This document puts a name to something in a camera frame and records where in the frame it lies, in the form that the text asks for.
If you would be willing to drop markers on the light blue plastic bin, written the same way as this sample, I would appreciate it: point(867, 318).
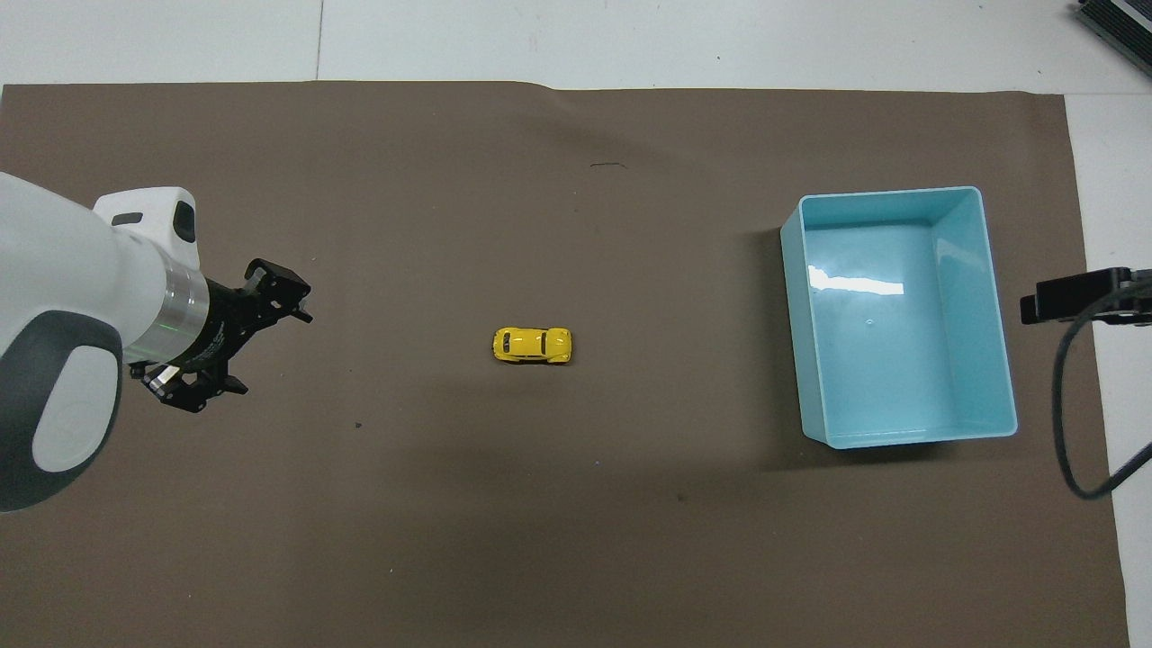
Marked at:
point(900, 324)

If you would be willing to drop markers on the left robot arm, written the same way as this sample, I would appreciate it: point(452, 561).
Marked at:
point(63, 270)

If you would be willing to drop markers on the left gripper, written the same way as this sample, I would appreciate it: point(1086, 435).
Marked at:
point(220, 324)

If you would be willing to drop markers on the black stand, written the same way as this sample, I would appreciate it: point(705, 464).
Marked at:
point(1120, 22)

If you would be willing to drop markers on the yellow toy beetle car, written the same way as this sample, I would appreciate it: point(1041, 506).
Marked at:
point(533, 346)

